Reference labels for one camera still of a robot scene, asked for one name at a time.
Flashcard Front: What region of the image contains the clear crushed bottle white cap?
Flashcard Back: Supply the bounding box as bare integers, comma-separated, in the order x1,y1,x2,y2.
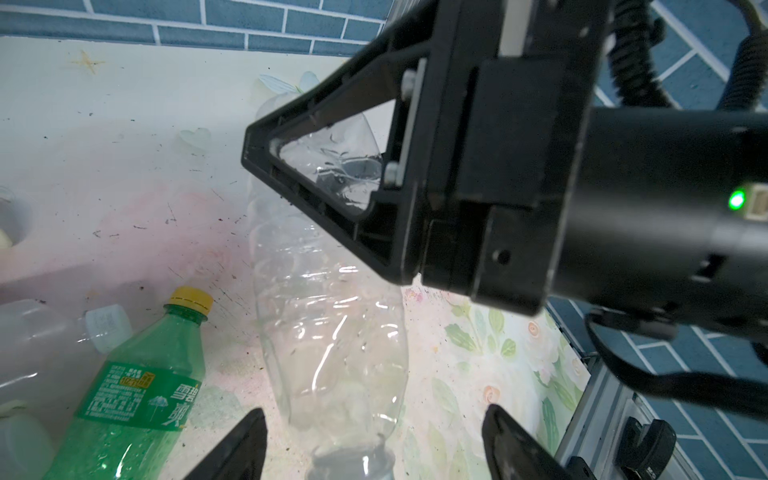
247,89,410,480

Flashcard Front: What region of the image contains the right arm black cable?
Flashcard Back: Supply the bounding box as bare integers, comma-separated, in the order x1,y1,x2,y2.
584,0,768,421

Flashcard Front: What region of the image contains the clear frosted bottle white cap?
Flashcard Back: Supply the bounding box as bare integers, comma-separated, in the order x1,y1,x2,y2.
1,299,133,433

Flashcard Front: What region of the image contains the white tea bottle green label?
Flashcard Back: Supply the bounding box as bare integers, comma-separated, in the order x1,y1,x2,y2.
1,400,55,479

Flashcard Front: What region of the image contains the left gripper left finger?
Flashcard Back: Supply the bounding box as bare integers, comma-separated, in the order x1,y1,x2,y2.
185,408,268,480

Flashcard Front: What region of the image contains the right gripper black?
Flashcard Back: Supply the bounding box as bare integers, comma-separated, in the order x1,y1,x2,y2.
241,1,612,314

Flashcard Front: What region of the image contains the green soda bottle yellow cap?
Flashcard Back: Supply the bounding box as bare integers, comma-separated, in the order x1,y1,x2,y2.
45,286,214,479

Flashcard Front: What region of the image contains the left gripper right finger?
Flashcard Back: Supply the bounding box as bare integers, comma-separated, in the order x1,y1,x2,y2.
482,404,572,480

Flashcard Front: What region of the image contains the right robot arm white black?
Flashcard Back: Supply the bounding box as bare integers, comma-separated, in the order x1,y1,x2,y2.
242,1,767,343

